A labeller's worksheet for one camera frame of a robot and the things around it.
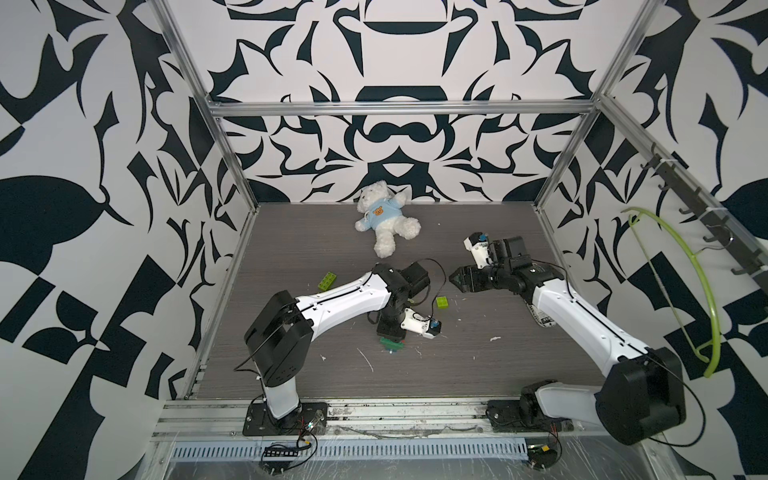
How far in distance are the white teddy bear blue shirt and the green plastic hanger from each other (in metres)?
0.59

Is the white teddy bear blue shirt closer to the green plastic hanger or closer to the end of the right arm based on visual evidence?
the end of the right arm

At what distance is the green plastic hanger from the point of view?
1.93 feet

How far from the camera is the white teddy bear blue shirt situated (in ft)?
3.35
